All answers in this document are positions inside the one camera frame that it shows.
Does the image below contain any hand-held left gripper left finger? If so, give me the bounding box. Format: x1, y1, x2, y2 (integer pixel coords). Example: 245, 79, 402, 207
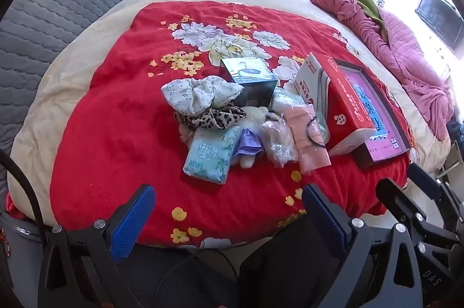
38, 184, 157, 308

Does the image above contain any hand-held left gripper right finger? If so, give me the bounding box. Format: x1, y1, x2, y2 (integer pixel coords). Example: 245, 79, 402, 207
302, 184, 425, 308

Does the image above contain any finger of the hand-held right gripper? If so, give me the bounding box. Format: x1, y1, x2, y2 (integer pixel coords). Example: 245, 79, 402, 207
376, 178, 461, 251
407, 164, 464, 218

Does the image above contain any dark tray with pink lining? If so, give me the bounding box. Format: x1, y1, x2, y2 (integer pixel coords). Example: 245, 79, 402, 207
333, 58, 412, 169

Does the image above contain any pink towel pack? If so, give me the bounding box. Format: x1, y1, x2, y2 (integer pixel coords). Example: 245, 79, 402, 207
283, 105, 332, 174

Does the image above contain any clear plastic bag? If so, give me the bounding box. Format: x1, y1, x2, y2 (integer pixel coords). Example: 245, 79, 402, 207
261, 114, 300, 167

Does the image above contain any light blue tissue pack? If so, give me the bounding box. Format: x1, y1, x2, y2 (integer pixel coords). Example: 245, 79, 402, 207
183, 127, 242, 184

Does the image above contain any leopard print scrunchie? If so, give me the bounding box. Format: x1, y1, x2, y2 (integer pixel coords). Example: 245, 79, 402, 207
174, 105, 247, 131

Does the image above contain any white floral scrunchie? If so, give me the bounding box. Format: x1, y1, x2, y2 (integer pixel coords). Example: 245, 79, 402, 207
161, 75, 244, 115

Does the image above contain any dark clothes pile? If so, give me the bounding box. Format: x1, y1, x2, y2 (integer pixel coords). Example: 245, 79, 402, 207
447, 120, 464, 164

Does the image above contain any red floral blanket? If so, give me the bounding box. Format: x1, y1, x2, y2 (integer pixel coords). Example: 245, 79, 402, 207
49, 0, 412, 251

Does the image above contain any red and white tissue box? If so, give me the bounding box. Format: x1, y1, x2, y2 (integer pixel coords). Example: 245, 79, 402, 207
294, 52, 378, 156

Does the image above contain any grey round bin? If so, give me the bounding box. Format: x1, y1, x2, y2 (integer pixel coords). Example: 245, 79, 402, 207
0, 210, 48, 308

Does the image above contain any pink quilt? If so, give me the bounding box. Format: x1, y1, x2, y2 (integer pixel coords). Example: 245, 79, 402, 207
309, 0, 454, 142

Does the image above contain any dark teal box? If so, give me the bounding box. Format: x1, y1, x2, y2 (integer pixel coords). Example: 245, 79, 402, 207
220, 57, 278, 106

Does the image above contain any green blanket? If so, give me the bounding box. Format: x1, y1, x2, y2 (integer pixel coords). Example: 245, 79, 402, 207
348, 0, 385, 41

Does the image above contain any grey quilted headboard cover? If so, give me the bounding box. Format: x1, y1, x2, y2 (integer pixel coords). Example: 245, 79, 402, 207
0, 0, 155, 200

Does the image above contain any black hair tie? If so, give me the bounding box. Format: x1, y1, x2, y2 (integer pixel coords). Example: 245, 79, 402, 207
306, 114, 327, 149

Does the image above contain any black cable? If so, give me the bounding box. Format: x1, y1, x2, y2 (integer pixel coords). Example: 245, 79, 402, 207
0, 149, 48, 247

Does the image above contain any black wall television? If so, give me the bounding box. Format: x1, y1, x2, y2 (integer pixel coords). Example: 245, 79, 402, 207
415, 0, 464, 50

